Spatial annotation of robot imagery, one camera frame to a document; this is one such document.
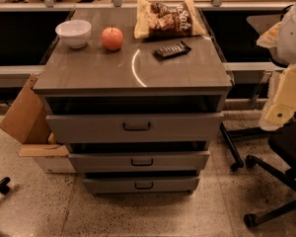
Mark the grey top drawer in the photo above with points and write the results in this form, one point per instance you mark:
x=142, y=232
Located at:
x=134, y=128

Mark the grey drawer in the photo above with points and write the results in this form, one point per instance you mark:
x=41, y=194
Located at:
x=139, y=161
x=134, y=128
x=140, y=185

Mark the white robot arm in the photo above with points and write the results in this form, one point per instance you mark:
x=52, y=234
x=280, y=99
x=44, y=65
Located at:
x=286, y=41

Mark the grey drawer cabinet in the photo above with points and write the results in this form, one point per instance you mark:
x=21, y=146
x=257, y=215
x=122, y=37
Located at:
x=132, y=81

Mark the grey middle drawer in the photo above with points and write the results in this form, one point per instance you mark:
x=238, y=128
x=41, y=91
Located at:
x=139, y=161

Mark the grey bottom drawer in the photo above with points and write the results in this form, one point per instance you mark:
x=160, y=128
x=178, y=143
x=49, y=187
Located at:
x=140, y=185

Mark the black desk leg with caster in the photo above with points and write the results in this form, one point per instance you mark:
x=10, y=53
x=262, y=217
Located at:
x=228, y=136

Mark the black candy bar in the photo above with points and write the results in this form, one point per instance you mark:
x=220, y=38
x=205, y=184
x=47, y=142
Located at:
x=172, y=50

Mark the yellow brown chip bag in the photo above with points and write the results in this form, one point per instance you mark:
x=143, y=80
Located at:
x=157, y=20

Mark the red apple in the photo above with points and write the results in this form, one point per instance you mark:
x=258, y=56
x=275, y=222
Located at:
x=112, y=38

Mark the white bowl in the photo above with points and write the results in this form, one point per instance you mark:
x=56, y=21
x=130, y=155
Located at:
x=74, y=33

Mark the brown cardboard box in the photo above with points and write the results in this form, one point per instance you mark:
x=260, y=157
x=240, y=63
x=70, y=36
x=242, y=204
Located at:
x=25, y=121

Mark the black chair caster left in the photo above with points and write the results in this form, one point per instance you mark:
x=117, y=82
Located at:
x=4, y=188

